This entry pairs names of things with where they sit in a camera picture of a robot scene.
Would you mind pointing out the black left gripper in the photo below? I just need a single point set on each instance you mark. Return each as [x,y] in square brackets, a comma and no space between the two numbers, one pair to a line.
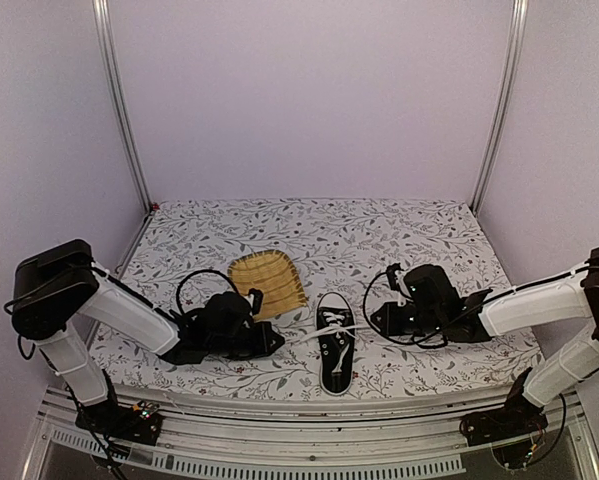
[263,347]

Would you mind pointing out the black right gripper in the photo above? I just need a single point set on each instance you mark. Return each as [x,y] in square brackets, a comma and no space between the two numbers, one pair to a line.
[390,326]

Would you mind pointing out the black white canvas sneaker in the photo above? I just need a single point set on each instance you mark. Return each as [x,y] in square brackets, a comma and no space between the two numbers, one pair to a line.
[336,333]

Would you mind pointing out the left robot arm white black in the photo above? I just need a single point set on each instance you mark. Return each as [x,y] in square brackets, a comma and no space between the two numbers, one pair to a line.
[58,284]

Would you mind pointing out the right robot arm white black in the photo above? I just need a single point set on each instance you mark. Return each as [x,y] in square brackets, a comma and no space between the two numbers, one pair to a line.
[429,306]

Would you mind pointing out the woven bamboo tray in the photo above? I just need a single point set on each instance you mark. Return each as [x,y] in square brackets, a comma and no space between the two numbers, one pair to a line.
[273,273]

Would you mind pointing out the floral patterned table mat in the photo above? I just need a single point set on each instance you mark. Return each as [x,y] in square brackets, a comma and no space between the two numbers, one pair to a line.
[336,245]

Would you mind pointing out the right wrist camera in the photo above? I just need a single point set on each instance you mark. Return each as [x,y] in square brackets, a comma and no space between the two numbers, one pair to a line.
[395,276]

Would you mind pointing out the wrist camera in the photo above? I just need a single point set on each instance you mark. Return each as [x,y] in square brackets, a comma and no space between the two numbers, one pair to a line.
[395,276]
[254,297]

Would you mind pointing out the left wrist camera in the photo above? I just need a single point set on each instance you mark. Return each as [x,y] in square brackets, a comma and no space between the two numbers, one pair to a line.
[254,297]

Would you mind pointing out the front aluminium rail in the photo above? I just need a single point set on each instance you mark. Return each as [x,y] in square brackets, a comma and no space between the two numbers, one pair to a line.
[208,437]

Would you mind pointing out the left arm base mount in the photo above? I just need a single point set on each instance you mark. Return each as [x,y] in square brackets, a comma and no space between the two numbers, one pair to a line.
[140,423]

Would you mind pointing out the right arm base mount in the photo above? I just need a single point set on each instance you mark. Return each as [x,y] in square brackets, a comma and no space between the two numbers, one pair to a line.
[505,422]

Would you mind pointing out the right aluminium frame post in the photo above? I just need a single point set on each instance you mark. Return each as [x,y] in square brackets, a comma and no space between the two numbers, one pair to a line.
[512,58]

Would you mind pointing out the aluminium frame post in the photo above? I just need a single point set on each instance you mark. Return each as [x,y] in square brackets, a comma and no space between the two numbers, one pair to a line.
[104,31]
[512,58]

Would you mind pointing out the left aluminium frame post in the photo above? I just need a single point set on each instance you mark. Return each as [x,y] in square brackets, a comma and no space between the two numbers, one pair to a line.
[104,31]

